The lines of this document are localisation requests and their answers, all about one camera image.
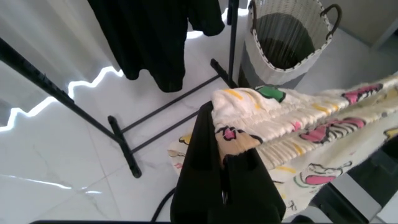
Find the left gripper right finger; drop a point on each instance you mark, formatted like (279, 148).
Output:
(252, 193)

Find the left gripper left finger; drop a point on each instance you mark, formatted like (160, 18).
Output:
(199, 180)

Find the cream printed garment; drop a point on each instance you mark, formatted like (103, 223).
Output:
(295, 124)

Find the black T-shirt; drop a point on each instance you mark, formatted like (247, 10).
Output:
(149, 37)

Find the white laundry basket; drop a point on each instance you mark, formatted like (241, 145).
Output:
(264, 68)

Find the black clothes rack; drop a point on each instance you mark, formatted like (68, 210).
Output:
(46, 84)

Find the white curtain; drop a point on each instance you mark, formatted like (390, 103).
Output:
(46, 31)

